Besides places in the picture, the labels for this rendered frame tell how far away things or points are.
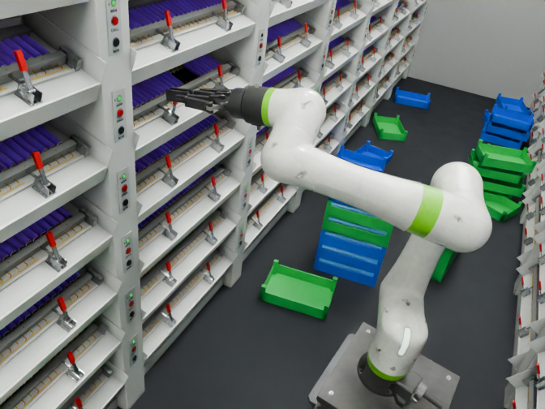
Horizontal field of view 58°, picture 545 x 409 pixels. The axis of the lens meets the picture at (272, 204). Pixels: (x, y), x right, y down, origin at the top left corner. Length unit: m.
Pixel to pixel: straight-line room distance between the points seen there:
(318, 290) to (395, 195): 1.26
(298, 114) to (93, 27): 0.45
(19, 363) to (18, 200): 0.41
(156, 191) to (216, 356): 0.79
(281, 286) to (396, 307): 0.93
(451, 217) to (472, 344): 1.27
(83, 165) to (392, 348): 0.90
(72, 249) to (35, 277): 0.11
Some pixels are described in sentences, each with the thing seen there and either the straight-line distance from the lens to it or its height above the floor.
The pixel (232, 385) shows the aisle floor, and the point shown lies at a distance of 1.92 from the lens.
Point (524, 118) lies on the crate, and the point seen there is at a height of 0.18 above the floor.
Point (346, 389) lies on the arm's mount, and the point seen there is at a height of 0.35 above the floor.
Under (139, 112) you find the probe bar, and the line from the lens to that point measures 1.34.
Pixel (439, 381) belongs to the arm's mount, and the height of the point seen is 0.34.
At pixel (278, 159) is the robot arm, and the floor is 1.04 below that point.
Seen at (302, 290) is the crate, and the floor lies 0.00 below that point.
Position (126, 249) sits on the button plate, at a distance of 1.38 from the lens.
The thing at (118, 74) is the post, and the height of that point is 1.15.
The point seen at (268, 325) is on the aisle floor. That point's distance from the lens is 2.11.
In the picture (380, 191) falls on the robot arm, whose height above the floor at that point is 1.01.
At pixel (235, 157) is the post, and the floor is 0.65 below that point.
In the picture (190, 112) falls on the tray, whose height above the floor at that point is 0.96.
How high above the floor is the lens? 1.55
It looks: 34 degrees down
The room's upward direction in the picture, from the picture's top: 8 degrees clockwise
